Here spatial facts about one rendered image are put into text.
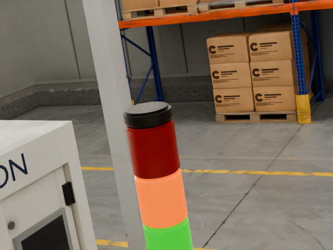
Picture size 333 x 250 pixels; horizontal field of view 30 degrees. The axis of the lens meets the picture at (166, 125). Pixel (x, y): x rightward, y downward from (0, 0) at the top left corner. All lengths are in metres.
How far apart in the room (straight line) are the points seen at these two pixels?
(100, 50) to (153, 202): 2.60
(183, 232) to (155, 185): 0.06
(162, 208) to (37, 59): 11.49
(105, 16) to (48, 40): 8.70
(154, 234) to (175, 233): 0.02
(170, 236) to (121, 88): 2.61
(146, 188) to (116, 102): 2.61
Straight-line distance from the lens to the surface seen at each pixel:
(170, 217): 0.65
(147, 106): 0.63
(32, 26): 12.01
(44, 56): 11.99
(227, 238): 5.57
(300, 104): 8.46
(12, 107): 11.60
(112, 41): 3.20
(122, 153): 3.32
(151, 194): 0.64
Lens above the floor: 2.49
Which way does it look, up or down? 15 degrees down
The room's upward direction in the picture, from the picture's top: 9 degrees counter-clockwise
